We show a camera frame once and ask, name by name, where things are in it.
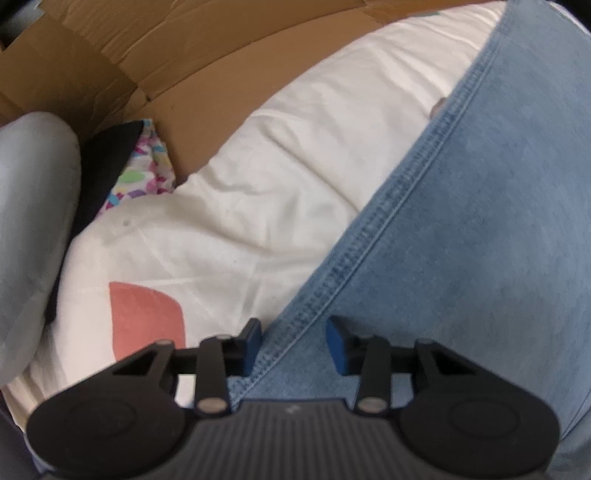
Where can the flattened cardboard box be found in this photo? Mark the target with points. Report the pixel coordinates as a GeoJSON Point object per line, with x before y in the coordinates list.
{"type": "Point", "coordinates": [184, 55]}

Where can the grey neck pillow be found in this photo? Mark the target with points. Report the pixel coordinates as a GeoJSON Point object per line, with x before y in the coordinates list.
{"type": "Point", "coordinates": [32, 230]}

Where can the blue denim pants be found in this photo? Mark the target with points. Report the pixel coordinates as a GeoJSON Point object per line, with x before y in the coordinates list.
{"type": "Point", "coordinates": [461, 230]}

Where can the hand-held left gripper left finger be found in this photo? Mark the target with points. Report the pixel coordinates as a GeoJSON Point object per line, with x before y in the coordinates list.
{"type": "Point", "coordinates": [250, 344]}

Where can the colourful patterned cloth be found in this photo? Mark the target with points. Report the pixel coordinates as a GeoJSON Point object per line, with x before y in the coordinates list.
{"type": "Point", "coordinates": [147, 170]}

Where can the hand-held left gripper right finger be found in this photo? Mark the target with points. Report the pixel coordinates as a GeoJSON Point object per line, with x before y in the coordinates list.
{"type": "Point", "coordinates": [336, 346]}

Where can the cream bear print blanket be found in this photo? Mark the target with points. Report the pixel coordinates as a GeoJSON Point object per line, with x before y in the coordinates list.
{"type": "Point", "coordinates": [277, 161]}

